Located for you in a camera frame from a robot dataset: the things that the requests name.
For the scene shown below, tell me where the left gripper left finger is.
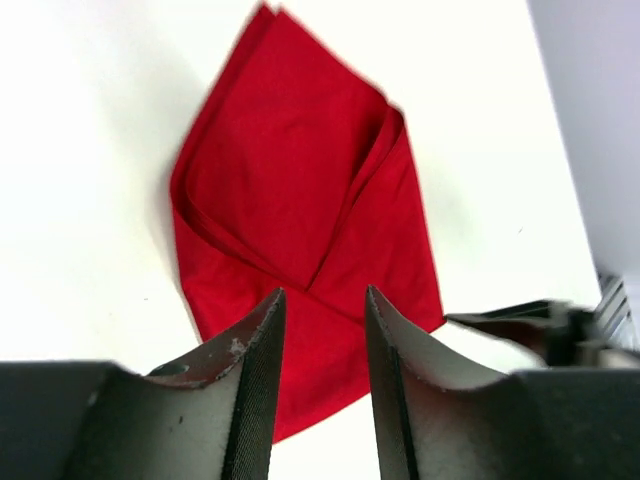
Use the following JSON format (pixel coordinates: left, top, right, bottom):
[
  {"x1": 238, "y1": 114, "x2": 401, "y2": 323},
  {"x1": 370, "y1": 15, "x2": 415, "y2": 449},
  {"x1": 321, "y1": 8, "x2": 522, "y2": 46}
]
[{"x1": 64, "y1": 288, "x2": 286, "y2": 479}]

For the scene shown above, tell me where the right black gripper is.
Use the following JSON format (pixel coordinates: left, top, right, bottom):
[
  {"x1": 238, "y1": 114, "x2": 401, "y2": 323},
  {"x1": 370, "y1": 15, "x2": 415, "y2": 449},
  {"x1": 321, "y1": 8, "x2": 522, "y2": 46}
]
[{"x1": 444, "y1": 300, "x2": 639, "y2": 368}]

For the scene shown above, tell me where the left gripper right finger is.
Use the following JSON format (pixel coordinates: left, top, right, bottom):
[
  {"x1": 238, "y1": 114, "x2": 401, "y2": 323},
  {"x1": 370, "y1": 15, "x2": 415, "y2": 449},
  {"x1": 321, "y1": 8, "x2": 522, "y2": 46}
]
[{"x1": 365, "y1": 287, "x2": 545, "y2": 479}]

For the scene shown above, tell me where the red cloth napkin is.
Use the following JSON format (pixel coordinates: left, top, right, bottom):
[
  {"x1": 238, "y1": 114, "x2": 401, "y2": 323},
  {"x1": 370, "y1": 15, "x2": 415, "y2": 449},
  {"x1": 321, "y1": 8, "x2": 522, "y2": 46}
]
[{"x1": 170, "y1": 5, "x2": 443, "y2": 441}]

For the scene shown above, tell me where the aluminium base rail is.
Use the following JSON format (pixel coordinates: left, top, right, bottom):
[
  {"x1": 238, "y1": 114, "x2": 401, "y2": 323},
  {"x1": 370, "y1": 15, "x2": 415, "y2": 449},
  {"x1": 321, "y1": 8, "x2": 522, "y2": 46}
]
[{"x1": 596, "y1": 273, "x2": 639, "y2": 351}]

